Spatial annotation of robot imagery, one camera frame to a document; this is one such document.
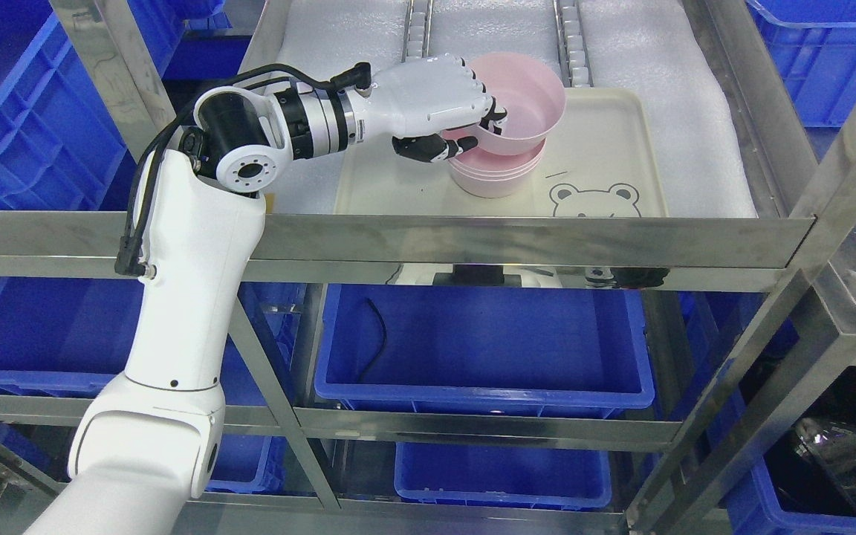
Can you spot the stacked pink bowls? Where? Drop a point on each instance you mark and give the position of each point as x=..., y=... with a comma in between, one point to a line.
x=486, y=175

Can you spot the blue bin bottom centre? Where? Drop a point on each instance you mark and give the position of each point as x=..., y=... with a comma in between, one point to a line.
x=509, y=477

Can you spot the blue bin left lower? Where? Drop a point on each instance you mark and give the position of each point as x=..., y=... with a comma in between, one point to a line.
x=65, y=337

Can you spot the pink plastic bowl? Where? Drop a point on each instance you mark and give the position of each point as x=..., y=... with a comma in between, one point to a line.
x=532, y=94

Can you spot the blue bin under shelf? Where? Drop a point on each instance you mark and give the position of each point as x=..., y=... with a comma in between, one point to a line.
x=577, y=353

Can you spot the blue crate upper left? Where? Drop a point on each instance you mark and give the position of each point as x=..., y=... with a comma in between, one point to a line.
x=59, y=148

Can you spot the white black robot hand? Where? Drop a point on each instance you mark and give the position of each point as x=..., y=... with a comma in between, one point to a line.
x=414, y=102

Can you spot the stainless steel shelf rack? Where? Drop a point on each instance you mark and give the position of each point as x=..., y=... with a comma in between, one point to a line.
x=799, y=342

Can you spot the cream bear tray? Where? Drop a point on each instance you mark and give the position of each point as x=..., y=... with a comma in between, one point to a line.
x=598, y=162

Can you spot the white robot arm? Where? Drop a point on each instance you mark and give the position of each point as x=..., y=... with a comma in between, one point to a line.
x=148, y=442

